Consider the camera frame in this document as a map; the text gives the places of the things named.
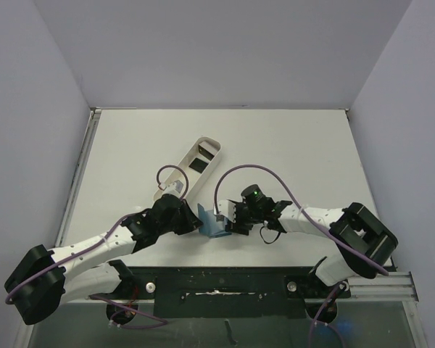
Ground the blue card holder wallet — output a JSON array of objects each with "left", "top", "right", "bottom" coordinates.
[{"left": 197, "top": 204, "right": 231, "bottom": 239}]

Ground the right black loop cable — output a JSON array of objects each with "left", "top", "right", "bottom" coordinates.
[{"left": 258, "top": 224, "right": 283, "bottom": 245}]

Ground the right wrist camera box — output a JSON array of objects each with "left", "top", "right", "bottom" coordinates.
[{"left": 214, "top": 199, "right": 236, "bottom": 223}]

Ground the aluminium frame rail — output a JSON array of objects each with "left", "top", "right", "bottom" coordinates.
[{"left": 31, "top": 109, "right": 416, "bottom": 347}]

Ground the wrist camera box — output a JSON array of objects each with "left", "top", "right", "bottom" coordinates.
[
  {"left": 165, "top": 180, "right": 185, "bottom": 196},
  {"left": 214, "top": 199, "right": 236, "bottom": 223}
]

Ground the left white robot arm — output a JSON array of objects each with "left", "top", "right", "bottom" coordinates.
[{"left": 4, "top": 194, "right": 203, "bottom": 325}]

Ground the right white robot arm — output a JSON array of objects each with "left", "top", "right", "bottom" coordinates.
[{"left": 217, "top": 184, "right": 398, "bottom": 297}]

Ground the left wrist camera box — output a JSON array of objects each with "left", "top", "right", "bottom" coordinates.
[{"left": 165, "top": 180, "right": 185, "bottom": 196}]

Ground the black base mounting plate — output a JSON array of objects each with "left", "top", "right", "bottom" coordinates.
[{"left": 103, "top": 267, "right": 332, "bottom": 319}]

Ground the white oblong plastic tray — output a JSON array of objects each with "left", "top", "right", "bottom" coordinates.
[{"left": 153, "top": 136, "right": 222, "bottom": 203}]

